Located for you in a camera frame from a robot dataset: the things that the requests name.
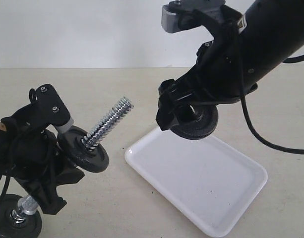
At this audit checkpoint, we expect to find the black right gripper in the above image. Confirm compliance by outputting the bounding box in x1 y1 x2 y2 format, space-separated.
156 37 257 131

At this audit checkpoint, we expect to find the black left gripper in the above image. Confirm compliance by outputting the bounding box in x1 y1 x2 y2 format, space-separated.
5 130 85 215

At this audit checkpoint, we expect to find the chrome dumbbell bar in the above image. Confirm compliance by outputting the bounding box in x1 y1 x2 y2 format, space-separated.
17 97 133 215

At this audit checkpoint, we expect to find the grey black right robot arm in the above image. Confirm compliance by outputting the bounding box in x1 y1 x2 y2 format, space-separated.
156 0 304 130

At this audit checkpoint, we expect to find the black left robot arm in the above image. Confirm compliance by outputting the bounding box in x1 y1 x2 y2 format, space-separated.
0 121 85 215

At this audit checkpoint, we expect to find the black weight plate on bar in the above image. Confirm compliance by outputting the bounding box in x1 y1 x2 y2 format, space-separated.
57 125 109 173

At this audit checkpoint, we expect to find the white rectangular tray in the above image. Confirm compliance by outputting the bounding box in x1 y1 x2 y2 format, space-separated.
124 128 268 238

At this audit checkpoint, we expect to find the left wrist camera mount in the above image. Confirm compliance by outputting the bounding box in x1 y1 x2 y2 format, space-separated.
11 84 74 134

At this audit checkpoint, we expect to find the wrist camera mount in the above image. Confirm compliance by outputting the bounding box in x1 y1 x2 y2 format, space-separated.
161 0 242 37
11 84 74 134

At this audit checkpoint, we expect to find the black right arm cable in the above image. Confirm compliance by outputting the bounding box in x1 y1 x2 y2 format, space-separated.
226 22 304 154

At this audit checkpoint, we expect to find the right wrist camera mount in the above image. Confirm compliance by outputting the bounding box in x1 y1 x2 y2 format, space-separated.
161 0 242 37

